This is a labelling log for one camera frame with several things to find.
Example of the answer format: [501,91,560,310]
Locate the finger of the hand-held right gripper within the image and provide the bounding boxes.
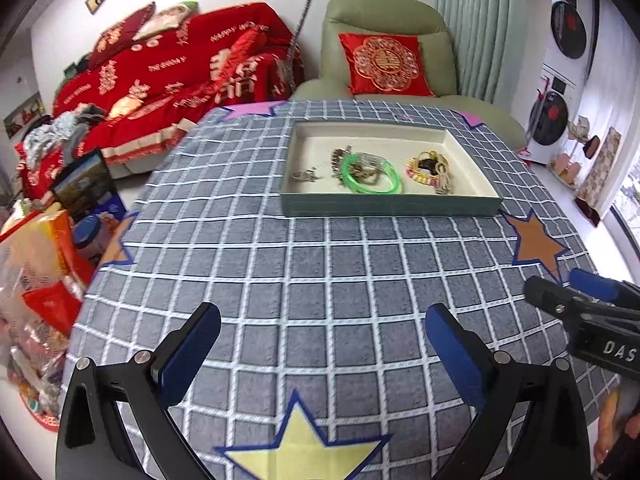
[523,275,601,322]
[569,267,640,307]

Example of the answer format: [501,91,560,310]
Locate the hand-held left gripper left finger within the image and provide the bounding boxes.
[55,301,223,480]

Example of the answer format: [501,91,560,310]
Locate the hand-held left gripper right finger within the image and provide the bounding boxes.
[425,302,598,480]

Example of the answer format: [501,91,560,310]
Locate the tan braided rope bracelet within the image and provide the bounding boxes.
[432,154,457,196]

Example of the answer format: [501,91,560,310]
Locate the pink yellow bead bracelet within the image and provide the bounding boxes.
[405,150,451,187]

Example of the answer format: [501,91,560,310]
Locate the cream lined jewelry tray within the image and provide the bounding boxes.
[280,120,503,218]

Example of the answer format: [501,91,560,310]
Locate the brown patterned box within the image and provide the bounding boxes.
[575,127,623,206]

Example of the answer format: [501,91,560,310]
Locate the pink round ornaments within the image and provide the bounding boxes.
[550,152,577,182]

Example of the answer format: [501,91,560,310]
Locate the grey checked tablecloth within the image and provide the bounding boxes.
[60,99,601,480]

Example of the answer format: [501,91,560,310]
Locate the blue box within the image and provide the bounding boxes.
[75,192,126,266]

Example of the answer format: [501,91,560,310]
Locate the lotus flower ornament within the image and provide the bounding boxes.
[567,115,593,143]

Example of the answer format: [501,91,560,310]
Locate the orange gift bag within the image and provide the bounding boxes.
[0,210,96,336]

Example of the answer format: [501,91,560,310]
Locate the white laundry machine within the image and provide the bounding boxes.
[525,67,581,163]
[542,0,601,78]

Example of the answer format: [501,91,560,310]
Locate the dark picture box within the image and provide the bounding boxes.
[50,150,118,221]

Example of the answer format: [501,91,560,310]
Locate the green bangle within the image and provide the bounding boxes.
[341,152,403,195]

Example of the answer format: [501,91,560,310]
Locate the grey cloth pile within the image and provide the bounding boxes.
[22,105,108,171]

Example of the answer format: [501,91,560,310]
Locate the red covered sofa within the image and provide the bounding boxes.
[15,2,306,201]

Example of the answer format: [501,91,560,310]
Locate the green curtain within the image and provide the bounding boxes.
[435,0,528,106]

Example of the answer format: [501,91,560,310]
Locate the red embroidered cushion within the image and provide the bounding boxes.
[338,32,435,98]

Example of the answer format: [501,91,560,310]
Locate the red fringed pillow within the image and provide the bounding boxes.
[210,27,266,83]

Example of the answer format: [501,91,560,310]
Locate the green armchair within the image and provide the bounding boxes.
[290,0,528,148]

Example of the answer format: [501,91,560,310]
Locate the white green printed pillow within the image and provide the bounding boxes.
[132,1,198,41]

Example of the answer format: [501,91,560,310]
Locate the metal floor lamp pole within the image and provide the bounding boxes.
[287,0,333,101]

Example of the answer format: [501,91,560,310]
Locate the silver link bracelet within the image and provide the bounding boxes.
[350,153,390,183]

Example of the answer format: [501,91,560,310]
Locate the brown bead bracelet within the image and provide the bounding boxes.
[331,146,357,181]

